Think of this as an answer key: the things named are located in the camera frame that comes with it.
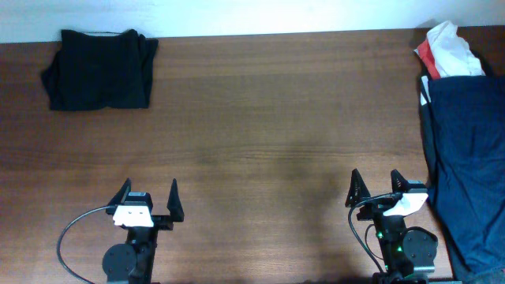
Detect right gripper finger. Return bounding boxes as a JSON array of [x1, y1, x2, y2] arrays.
[[391, 169, 409, 193], [345, 169, 371, 207]]

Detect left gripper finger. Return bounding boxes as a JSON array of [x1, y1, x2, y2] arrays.
[[166, 178, 185, 222], [107, 178, 131, 207]]

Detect navy blue shorts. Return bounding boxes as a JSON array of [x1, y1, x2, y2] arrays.
[[430, 76, 504, 275]]

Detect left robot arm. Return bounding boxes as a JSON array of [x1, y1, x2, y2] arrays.
[[102, 179, 185, 284]]

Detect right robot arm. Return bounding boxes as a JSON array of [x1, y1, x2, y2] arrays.
[[345, 169, 438, 284]]

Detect dark grey garment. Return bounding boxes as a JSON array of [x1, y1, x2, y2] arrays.
[[418, 67, 470, 283]]

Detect folded black garment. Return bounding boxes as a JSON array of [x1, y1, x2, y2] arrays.
[[40, 29, 159, 111]]

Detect white and red shirt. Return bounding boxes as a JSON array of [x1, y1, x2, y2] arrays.
[[413, 21, 485, 107]]

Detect right black cable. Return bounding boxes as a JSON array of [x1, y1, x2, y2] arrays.
[[347, 192, 403, 274]]

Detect black cable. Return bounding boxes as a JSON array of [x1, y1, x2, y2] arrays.
[[347, 192, 403, 274], [56, 204, 115, 284]]

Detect left black cable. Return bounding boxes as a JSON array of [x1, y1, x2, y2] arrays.
[[56, 204, 115, 284]]

